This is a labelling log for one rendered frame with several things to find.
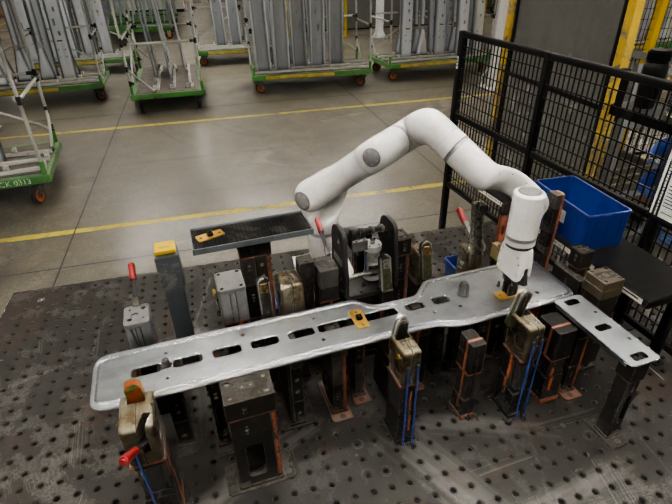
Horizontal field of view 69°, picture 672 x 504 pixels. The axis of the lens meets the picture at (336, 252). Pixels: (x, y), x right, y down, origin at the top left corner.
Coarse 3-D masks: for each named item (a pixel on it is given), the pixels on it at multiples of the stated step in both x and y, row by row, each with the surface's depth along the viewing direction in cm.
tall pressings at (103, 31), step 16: (16, 0) 831; (64, 0) 855; (96, 0) 866; (64, 16) 843; (80, 16) 870; (96, 16) 877; (48, 32) 845; (80, 32) 882; (32, 48) 848; (80, 48) 915; (96, 48) 920; (112, 48) 911
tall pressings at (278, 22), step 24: (264, 0) 730; (288, 0) 760; (312, 0) 748; (336, 0) 757; (264, 24) 728; (288, 24) 774; (312, 24) 764; (336, 24) 772; (264, 48) 745; (288, 48) 745; (312, 48) 779; (336, 48) 788
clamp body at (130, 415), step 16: (128, 416) 104; (144, 416) 105; (160, 416) 114; (128, 432) 101; (144, 432) 105; (160, 432) 110; (128, 448) 103; (144, 448) 105; (160, 448) 106; (144, 464) 107; (160, 464) 110; (144, 480) 116; (160, 480) 113; (176, 480) 120; (144, 496) 115; (160, 496) 115; (176, 496) 116
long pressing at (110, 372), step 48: (432, 288) 151; (480, 288) 151; (528, 288) 150; (192, 336) 134; (240, 336) 134; (288, 336) 134; (336, 336) 133; (384, 336) 133; (96, 384) 120; (144, 384) 119; (192, 384) 120
